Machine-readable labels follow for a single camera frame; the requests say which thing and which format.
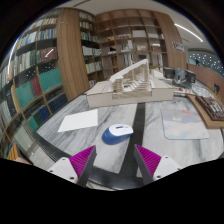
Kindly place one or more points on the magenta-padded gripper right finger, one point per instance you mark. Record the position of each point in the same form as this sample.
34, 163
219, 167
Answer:
149, 161

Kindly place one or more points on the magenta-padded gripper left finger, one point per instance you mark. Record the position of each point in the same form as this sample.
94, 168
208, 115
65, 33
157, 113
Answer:
80, 162

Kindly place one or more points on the white and blue computer mouse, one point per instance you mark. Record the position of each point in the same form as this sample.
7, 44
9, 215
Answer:
115, 133

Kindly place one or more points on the white paper sheet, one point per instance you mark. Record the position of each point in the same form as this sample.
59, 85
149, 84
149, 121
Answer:
79, 120

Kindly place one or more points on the white architectural building model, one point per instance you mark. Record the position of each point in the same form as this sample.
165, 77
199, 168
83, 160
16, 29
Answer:
129, 86

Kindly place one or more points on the black computer monitor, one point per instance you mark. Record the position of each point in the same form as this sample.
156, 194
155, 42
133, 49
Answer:
168, 72
190, 77

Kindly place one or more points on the wooden bookshelf unit with books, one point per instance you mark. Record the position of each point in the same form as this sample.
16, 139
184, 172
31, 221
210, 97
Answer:
66, 63

